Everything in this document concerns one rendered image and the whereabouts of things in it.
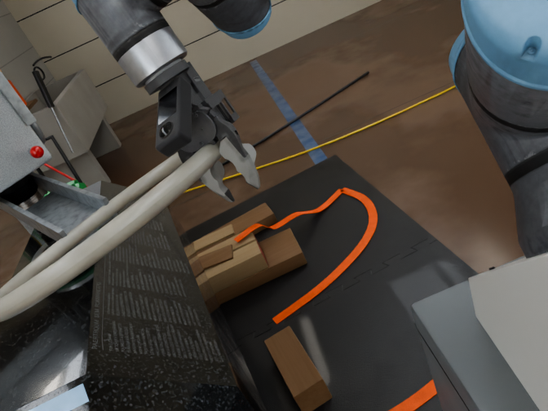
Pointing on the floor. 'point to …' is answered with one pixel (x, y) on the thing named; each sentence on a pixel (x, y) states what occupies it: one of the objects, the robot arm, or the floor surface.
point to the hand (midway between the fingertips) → (239, 190)
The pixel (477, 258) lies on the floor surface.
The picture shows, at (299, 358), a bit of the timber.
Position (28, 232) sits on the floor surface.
